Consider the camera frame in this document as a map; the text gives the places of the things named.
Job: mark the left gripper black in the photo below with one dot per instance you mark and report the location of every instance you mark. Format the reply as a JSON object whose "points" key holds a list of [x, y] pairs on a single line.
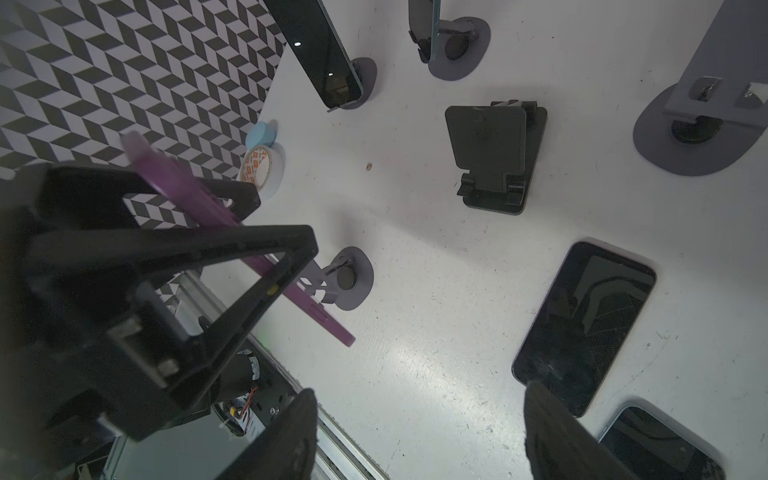
{"points": [[89, 351]]}

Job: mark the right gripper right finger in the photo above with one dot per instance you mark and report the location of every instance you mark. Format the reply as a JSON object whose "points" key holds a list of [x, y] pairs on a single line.
{"points": [[558, 447]]}

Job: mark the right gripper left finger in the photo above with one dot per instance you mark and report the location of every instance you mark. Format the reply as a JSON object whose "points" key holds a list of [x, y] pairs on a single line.
{"points": [[286, 449]]}

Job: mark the grey round stand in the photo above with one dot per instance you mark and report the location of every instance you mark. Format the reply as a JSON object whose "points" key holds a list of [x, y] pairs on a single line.
{"points": [[346, 282], [718, 109], [460, 46]]}

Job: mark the black centre stand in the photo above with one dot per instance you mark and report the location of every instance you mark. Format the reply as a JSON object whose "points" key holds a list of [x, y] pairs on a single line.
{"points": [[496, 148]]}

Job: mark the back phone teal edge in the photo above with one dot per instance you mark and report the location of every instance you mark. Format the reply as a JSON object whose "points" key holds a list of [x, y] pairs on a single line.
{"points": [[424, 19]]}

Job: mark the grey round stand back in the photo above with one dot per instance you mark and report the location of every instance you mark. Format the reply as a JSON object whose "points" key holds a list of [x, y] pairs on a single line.
{"points": [[460, 46]]}

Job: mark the tape roll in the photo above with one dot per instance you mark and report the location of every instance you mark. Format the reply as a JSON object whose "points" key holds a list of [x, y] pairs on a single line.
{"points": [[263, 167]]}

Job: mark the blue oval object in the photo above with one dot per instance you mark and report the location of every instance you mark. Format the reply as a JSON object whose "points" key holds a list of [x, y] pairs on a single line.
{"points": [[262, 133]]}

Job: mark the aluminium rail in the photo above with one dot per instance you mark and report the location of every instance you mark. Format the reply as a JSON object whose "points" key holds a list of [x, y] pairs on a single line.
{"points": [[338, 456]]}

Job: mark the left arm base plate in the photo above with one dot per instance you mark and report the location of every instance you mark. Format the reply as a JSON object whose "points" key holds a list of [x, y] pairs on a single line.
{"points": [[251, 392]]}

